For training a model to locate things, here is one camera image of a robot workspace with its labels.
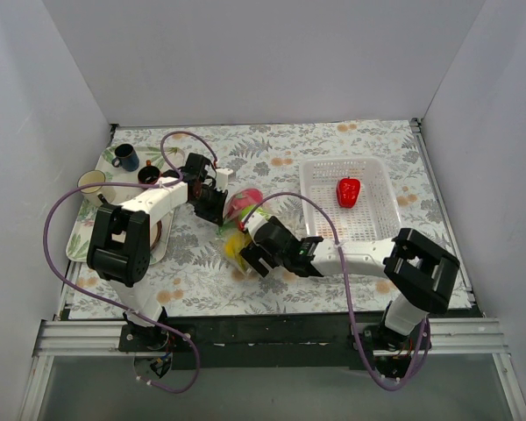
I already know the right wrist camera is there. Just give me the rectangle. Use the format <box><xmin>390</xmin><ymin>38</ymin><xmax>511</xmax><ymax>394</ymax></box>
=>
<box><xmin>240</xmin><ymin>207</ymin><xmax>270</xmax><ymax>239</ymax></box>

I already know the aluminium frame rail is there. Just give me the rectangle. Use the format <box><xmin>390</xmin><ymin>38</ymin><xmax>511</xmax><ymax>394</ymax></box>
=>
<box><xmin>18</xmin><ymin>319</ymin><xmax>128</xmax><ymax>421</ymax></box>

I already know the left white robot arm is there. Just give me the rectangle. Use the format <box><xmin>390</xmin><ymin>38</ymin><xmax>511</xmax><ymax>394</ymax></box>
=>
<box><xmin>87</xmin><ymin>153</ymin><xmax>233</xmax><ymax>351</ymax></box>

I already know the white plastic basket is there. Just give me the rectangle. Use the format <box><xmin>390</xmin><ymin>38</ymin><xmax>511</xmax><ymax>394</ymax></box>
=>
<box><xmin>299</xmin><ymin>155</ymin><xmax>401</xmax><ymax>241</ymax></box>

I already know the purple cable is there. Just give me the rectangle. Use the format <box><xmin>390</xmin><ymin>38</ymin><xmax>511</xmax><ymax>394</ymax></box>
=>
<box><xmin>42</xmin><ymin>130</ymin><xmax>220</xmax><ymax>395</ymax></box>
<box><xmin>238</xmin><ymin>191</ymin><xmax>432</xmax><ymax>391</ymax></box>

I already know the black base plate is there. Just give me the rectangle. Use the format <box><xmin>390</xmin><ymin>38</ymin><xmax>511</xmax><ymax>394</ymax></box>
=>
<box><xmin>118</xmin><ymin>312</ymin><xmax>364</xmax><ymax>370</ymax></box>

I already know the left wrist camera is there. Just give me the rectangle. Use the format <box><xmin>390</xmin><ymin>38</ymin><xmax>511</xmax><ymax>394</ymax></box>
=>
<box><xmin>215</xmin><ymin>168</ymin><xmax>234</xmax><ymax>191</ymax></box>

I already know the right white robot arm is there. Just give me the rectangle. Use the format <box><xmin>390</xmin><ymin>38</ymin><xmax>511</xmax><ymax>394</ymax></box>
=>
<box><xmin>239</xmin><ymin>217</ymin><xmax>460</xmax><ymax>349</ymax></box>

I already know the pink fake fruit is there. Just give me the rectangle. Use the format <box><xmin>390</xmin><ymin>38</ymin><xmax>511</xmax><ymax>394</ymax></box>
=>
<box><xmin>224</xmin><ymin>188</ymin><xmax>263</xmax><ymax>219</ymax></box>

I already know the red rimmed cream plate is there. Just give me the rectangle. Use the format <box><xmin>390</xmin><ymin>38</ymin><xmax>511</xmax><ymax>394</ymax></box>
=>
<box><xmin>150</xmin><ymin>220</ymin><xmax>163</xmax><ymax>253</ymax></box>

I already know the leaf pattern white tray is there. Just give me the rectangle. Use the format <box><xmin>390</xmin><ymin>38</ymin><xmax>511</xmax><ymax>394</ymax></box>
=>
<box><xmin>65</xmin><ymin>146</ymin><xmax>189</xmax><ymax>267</ymax></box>

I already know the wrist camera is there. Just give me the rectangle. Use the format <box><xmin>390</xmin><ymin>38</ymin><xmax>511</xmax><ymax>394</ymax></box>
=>
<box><xmin>215</xmin><ymin>168</ymin><xmax>234</xmax><ymax>191</ymax></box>
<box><xmin>240</xmin><ymin>207</ymin><xmax>270</xmax><ymax>239</ymax></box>

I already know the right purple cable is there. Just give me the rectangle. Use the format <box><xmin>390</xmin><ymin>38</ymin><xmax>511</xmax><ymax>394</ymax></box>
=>
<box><xmin>238</xmin><ymin>191</ymin><xmax>432</xmax><ymax>391</ymax></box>

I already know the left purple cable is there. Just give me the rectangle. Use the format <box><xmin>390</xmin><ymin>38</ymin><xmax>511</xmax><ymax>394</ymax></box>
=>
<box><xmin>42</xmin><ymin>130</ymin><xmax>220</xmax><ymax>395</ymax></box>

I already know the red fake bell pepper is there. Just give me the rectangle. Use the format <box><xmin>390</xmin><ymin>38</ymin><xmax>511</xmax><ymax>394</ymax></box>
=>
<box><xmin>336</xmin><ymin>177</ymin><xmax>361</xmax><ymax>209</ymax></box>

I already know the clear zip top bag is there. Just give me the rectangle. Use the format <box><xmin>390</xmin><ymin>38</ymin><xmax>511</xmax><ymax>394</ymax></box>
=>
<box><xmin>217</xmin><ymin>186</ymin><xmax>264</xmax><ymax>275</ymax></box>

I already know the green fake apple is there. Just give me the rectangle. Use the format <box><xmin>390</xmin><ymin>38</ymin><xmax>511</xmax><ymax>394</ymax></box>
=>
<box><xmin>238</xmin><ymin>204</ymin><xmax>269</xmax><ymax>222</ymax></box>

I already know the dark blue mug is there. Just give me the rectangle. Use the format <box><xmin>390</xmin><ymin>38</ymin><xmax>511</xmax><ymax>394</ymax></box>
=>
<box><xmin>111</xmin><ymin>144</ymin><xmax>139</xmax><ymax>172</ymax></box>

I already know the yellow fake banana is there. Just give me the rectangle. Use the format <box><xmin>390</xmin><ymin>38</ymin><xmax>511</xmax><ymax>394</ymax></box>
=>
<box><xmin>224</xmin><ymin>231</ymin><xmax>252</xmax><ymax>272</ymax></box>

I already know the cream mug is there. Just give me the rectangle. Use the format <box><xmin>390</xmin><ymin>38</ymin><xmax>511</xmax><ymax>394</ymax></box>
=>
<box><xmin>77</xmin><ymin>169</ymin><xmax>116</xmax><ymax>207</ymax></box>

